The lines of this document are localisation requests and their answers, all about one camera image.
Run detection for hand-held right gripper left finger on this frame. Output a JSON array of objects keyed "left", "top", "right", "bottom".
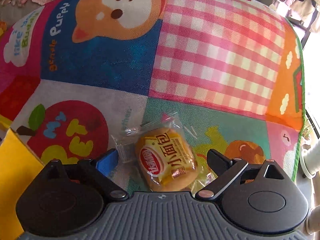
[{"left": 41, "top": 148, "right": 128, "bottom": 201}]

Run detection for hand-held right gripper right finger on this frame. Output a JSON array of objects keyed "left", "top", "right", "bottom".
[{"left": 195, "top": 148, "right": 285, "bottom": 202}]

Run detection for yellow small bread packet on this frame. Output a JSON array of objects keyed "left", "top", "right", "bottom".
[{"left": 111, "top": 112, "right": 216, "bottom": 193}]

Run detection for yellow cardboard box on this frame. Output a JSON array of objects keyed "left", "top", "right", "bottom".
[{"left": 0, "top": 115, "right": 47, "bottom": 240}]

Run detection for colourful cartoon play mat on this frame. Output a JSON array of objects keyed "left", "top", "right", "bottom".
[{"left": 0, "top": 0, "right": 307, "bottom": 198}]

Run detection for black metal rack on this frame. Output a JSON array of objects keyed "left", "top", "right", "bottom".
[{"left": 271, "top": 0, "right": 316, "bottom": 49}]

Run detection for hanging clothes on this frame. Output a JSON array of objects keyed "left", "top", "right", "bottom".
[{"left": 277, "top": 0, "right": 320, "bottom": 33}]

